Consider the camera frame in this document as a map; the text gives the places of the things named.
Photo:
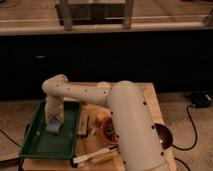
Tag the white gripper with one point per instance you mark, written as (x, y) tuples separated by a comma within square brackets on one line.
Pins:
[(54, 111)]

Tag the black power adapter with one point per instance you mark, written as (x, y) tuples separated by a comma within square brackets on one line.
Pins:
[(199, 98)]

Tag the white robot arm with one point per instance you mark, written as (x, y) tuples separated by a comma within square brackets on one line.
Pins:
[(138, 140)]

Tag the wooden chair frame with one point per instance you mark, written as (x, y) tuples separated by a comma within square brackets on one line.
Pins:
[(94, 12)]

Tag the dark round bowl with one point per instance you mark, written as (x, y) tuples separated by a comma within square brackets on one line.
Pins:
[(166, 138)]

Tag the green plastic tray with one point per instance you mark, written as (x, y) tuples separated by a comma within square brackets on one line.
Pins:
[(41, 144)]

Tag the orange bowl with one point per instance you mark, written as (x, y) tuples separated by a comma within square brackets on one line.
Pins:
[(107, 131)]

